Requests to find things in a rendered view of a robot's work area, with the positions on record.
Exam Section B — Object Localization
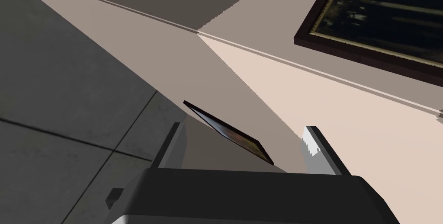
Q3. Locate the large dark framed painting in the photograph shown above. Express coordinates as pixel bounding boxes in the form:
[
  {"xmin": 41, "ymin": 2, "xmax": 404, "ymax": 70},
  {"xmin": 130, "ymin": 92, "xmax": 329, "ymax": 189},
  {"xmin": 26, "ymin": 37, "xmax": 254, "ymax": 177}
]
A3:
[{"xmin": 293, "ymin": 0, "xmax": 443, "ymax": 88}]

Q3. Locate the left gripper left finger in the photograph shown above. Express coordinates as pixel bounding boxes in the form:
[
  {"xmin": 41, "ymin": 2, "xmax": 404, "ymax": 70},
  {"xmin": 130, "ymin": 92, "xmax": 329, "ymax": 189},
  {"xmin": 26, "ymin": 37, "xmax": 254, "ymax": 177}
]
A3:
[{"xmin": 151, "ymin": 122, "xmax": 187, "ymax": 169}]

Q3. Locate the small dark framed painting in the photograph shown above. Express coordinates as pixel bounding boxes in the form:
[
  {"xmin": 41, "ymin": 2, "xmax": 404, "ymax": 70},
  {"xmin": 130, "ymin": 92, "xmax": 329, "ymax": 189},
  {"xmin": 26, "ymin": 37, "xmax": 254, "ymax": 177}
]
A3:
[{"xmin": 182, "ymin": 100, "xmax": 275, "ymax": 166}]

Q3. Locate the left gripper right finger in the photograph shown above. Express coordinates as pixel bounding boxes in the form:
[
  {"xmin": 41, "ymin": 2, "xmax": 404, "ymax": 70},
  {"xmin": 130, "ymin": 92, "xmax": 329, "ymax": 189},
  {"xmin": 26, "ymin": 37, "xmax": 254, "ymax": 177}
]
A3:
[{"xmin": 302, "ymin": 125, "xmax": 352, "ymax": 176}]

